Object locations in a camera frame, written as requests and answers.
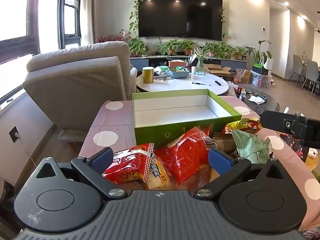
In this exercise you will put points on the large red snack packet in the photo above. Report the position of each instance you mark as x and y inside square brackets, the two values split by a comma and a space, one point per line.
[182, 155]

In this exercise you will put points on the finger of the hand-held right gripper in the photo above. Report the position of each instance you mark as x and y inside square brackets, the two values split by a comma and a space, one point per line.
[275, 120]

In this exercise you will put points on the white cylinder appliance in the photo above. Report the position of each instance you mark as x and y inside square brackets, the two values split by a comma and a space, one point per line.
[268, 65]

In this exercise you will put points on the glass vase with grass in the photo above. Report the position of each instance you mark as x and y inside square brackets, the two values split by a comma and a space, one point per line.
[200, 66]

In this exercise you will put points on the sheer white curtain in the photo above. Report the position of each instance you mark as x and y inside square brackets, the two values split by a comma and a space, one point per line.
[88, 12]

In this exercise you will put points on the beige armchair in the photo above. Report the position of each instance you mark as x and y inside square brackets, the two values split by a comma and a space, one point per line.
[75, 80]

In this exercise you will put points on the blue plastic basket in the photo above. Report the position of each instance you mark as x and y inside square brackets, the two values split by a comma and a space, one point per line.
[178, 74]

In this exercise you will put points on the black wall socket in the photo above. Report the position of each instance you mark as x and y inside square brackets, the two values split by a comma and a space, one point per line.
[13, 133]

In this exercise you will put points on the dark red printed bag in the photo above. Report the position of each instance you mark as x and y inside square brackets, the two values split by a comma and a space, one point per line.
[295, 150]

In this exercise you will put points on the tall broad leaf plant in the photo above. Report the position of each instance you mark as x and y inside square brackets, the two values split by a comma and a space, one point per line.
[257, 52]

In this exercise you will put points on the row of potted green plants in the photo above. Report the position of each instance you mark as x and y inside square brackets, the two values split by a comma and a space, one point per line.
[185, 45]

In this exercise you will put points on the clear plastic bag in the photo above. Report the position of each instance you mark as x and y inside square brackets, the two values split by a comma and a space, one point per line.
[231, 88]

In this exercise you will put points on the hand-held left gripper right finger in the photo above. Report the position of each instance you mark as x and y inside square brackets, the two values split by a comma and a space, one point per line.
[220, 160]

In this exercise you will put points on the red plastic basket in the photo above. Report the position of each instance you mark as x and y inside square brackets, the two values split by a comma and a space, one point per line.
[176, 64]

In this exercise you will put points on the yellow can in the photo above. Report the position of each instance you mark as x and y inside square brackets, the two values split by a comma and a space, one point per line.
[148, 76]

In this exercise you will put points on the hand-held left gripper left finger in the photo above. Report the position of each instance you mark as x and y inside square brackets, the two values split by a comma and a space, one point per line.
[101, 158]

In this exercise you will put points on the clear storage bin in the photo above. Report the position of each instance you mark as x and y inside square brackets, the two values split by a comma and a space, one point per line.
[261, 81]

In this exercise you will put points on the plastic bag of fruit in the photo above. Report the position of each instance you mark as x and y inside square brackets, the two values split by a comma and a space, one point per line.
[240, 75]

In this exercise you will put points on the grey dining chair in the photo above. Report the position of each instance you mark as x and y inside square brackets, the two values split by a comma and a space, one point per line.
[297, 66]
[311, 72]

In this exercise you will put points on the brown snack packet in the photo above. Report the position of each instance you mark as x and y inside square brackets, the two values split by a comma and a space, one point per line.
[225, 142]

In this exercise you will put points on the yellow red striped snack packet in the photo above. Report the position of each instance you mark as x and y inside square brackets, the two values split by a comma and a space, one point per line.
[240, 125]

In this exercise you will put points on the dark marble round table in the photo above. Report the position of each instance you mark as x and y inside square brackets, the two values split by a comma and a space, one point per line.
[267, 106]

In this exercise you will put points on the white tissue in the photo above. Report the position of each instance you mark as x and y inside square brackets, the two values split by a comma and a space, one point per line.
[256, 99]

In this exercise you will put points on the open cardboard box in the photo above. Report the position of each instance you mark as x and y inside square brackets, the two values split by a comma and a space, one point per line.
[217, 68]

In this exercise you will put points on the bread packet yellow label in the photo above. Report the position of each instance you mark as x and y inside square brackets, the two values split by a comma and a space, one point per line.
[158, 176]

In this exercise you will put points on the red berry branch decoration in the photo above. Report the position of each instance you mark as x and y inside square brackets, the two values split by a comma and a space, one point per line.
[120, 36]

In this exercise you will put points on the yellow round object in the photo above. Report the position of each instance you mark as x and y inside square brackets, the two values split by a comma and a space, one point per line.
[313, 158]

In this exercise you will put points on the round white coffee table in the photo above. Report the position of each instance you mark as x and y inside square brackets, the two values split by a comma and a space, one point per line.
[175, 86]

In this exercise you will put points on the green black box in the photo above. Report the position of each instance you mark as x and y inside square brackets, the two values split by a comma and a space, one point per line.
[257, 68]

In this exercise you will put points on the clear pastry packet brown label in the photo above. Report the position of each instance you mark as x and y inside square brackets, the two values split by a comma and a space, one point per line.
[200, 180]

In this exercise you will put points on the pile of dark wrappers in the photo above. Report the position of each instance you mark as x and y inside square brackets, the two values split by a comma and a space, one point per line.
[161, 76]

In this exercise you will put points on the green plastic bowl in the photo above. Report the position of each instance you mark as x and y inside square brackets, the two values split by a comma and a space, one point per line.
[163, 68]

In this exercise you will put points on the large black framed window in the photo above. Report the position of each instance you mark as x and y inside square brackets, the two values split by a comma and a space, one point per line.
[15, 10]

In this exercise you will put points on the narrow black framed window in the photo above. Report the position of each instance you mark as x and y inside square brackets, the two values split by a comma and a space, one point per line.
[70, 10]

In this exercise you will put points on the black marker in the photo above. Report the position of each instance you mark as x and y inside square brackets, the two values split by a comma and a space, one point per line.
[217, 83]

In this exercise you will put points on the black wall television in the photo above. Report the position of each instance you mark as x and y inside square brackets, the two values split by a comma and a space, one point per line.
[180, 15]

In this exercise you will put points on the red small box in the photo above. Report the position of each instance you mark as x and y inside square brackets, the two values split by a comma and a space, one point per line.
[240, 88]

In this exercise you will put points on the red snack packet checkered edge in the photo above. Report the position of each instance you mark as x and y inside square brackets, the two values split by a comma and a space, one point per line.
[125, 162]

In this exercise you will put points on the green cardboard box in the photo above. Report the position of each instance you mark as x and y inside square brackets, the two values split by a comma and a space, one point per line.
[150, 135]

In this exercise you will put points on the green snack packet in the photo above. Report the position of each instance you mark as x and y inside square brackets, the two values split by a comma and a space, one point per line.
[250, 145]

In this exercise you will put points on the black pen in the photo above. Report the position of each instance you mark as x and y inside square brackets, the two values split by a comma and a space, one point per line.
[200, 82]

